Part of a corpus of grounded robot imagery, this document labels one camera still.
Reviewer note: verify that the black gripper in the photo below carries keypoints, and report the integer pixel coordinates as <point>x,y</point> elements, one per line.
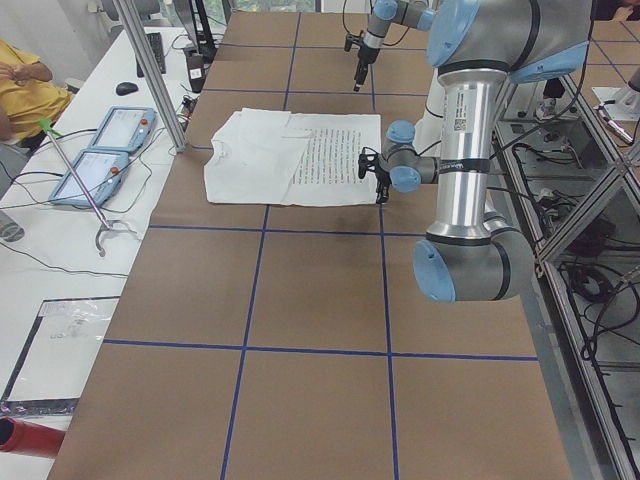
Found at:
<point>363,59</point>
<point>383,181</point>

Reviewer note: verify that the white long-sleeve printed shirt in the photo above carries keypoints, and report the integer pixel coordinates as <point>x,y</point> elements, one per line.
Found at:
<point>283,158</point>

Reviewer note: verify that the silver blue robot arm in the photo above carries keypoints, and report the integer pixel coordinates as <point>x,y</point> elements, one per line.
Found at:
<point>414,15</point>
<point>470,252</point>

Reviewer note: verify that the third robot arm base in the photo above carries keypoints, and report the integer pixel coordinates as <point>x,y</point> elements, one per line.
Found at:
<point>619,104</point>

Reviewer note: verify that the black white device box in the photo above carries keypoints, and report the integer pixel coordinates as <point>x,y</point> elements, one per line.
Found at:
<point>195,69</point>

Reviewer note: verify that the near orange circuit board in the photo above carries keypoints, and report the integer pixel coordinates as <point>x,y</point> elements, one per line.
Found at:
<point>188,105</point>

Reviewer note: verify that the black keyboard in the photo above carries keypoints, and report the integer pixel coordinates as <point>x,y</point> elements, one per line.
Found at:
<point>156,43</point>

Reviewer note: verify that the black computer mouse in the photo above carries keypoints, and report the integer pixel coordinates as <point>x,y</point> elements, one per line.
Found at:
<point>126,88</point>

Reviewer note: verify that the far blue teach pendant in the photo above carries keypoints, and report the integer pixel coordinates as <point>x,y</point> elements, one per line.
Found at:
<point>124,129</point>

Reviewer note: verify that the blue teach pendant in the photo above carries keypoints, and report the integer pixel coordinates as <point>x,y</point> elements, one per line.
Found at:
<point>101,172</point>
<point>124,129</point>

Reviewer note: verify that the near blue teach pendant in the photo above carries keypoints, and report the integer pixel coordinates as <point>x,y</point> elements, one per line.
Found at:
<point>101,172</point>

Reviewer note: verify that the metal reacher grabber tool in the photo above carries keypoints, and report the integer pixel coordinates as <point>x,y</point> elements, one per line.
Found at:
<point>107,226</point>

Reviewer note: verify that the person in yellow shirt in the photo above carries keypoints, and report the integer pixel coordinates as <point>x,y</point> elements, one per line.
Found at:
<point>27,96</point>

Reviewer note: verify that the clear plastic packaging bag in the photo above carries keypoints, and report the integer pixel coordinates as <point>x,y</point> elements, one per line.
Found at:
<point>53,366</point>

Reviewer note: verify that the grey water bottle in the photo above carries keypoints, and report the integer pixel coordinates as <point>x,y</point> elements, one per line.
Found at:
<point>10,230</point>

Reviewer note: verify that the red cylinder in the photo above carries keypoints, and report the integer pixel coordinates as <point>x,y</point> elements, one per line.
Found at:
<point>30,439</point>

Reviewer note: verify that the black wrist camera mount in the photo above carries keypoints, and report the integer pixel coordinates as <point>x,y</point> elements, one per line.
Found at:
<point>352,40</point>
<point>368,162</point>

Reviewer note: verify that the white camera post with base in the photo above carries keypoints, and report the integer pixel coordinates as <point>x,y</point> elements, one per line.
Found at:
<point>428,130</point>

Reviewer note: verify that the aluminium frame post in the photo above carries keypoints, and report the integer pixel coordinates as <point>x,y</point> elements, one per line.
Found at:
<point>132,24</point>

